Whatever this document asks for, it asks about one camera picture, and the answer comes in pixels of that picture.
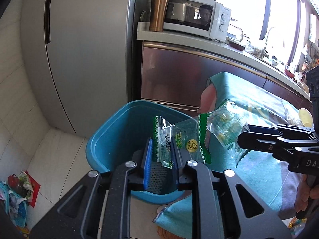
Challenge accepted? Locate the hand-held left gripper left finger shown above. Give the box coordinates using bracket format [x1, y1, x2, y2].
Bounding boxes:
[30, 138, 154, 239]

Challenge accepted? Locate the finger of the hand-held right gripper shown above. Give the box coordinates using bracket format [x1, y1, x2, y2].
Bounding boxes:
[247, 124, 314, 136]
[237, 131, 278, 153]

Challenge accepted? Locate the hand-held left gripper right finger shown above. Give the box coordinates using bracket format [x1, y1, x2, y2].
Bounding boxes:
[171, 142, 292, 239]

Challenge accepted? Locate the clear wrapper with yellow sticker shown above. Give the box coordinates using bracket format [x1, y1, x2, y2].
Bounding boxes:
[152, 113, 212, 168]

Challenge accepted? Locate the clear green wrapper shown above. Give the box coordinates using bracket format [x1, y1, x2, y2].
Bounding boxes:
[207, 101, 251, 167]

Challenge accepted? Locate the blue plastic bin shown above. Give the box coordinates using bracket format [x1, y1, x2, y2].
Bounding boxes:
[86, 100, 200, 205]

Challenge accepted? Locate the person's right hand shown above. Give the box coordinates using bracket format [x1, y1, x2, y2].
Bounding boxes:
[295, 175, 319, 213]

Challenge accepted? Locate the teal patterned blanket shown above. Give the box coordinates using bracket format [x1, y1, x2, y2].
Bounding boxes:
[153, 72, 319, 232]

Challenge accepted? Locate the pale yellow round piece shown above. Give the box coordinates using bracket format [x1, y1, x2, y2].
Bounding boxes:
[298, 108, 313, 128]

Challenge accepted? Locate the yellow packet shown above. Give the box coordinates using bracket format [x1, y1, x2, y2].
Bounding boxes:
[288, 218, 308, 230]

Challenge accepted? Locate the clear plastic bag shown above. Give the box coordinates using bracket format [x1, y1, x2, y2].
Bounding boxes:
[245, 42, 263, 56]

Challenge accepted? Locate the kitchen counter cabinet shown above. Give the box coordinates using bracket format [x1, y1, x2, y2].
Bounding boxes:
[137, 21, 314, 118]

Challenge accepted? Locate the dark red bowl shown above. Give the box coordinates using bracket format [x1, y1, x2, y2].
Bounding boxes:
[229, 39, 247, 50]

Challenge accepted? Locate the metal faucet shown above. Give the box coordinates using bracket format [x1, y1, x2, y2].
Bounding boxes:
[264, 26, 278, 58]

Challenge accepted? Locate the glass kettle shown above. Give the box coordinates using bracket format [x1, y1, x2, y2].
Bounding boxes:
[226, 22, 244, 43]

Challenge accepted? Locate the white microwave oven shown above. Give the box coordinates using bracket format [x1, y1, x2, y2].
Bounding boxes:
[163, 0, 232, 41]

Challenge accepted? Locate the heap of colourful packaging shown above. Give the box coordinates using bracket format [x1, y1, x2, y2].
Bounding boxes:
[0, 170, 41, 229]

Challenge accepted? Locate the grey refrigerator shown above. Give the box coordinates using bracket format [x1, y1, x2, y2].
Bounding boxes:
[20, 0, 140, 136]

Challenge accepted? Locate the copper travel tumbler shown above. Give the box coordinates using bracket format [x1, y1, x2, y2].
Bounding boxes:
[149, 0, 169, 32]

